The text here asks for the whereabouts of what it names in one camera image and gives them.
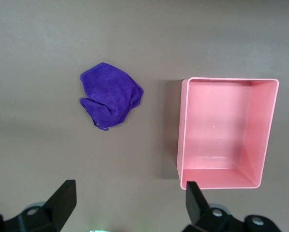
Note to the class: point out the purple microfiber cloth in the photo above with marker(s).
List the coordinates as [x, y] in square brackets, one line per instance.
[110, 94]

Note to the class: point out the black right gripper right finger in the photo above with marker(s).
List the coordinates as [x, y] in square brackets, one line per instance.
[197, 207]

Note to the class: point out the pink plastic bin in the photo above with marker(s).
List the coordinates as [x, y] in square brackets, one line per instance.
[214, 135]

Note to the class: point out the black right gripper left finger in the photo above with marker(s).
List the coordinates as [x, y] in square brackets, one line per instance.
[59, 207]

